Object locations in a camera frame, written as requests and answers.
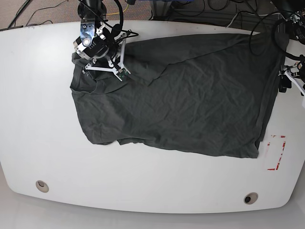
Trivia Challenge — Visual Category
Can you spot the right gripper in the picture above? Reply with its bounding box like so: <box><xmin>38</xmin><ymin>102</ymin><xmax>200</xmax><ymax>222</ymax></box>
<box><xmin>96</xmin><ymin>45</ymin><xmax>124</xmax><ymax>68</ymax></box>

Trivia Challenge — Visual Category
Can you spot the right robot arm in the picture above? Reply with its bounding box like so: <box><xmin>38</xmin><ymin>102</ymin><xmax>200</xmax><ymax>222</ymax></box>
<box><xmin>73</xmin><ymin>0</ymin><xmax>139</xmax><ymax>65</ymax></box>

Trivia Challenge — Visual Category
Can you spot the table cable grommet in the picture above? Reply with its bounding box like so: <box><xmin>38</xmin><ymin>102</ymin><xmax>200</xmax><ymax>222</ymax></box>
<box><xmin>36</xmin><ymin>180</ymin><xmax>49</xmax><ymax>193</ymax></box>
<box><xmin>244</xmin><ymin>192</ymin><xmax>258</xmax><ymax>205</ymax></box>

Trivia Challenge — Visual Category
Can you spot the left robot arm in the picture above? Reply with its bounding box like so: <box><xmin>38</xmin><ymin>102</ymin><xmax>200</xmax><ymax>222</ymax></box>
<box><xmin>245</xmin><ymin>0</ymin><xmax>305</xmax><ymax>96</ymax></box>

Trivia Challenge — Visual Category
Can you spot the red tape rectangle marking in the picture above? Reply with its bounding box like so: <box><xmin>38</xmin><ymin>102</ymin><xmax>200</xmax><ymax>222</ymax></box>
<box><xmin>264</xmin><ymin>135</ymin><xmax>286</xmax><ymax>171</ymax></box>

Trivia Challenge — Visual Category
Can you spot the white cable on floor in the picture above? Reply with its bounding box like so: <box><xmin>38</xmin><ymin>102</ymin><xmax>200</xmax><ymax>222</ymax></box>
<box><xmin>225</xmin><ymin>10</ymin><xmax>290</xmax><ymax>29</ymax></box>

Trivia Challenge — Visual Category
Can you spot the yellow cable on floor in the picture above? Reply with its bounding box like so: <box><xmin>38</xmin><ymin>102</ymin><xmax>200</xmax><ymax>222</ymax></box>
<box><xmin>106</xmin><ymin>3</ymin><xmax>131</xmax><ymax>17</ymax></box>

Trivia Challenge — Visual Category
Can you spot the dark grey t-shirt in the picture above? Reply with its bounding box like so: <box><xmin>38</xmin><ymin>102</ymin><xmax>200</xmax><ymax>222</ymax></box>
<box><xmin>71</xmin><ymin>34</ymin><xmax>285</xmax><ymax>158</ymax></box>

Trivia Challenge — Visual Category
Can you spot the right table cable grommet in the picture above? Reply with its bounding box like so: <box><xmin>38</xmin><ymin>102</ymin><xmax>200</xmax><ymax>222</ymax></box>
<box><xmin>244</xmin><ymin>192</ymin><xmax>258</xmax><ymax>205</ymax></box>

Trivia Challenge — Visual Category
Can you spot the left table cable grommet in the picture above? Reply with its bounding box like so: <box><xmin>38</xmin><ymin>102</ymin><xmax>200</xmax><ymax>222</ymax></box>
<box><xmin>36</xmin><ymin>180</ymin><xmax>49</xmax><ymax>193</ymax></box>

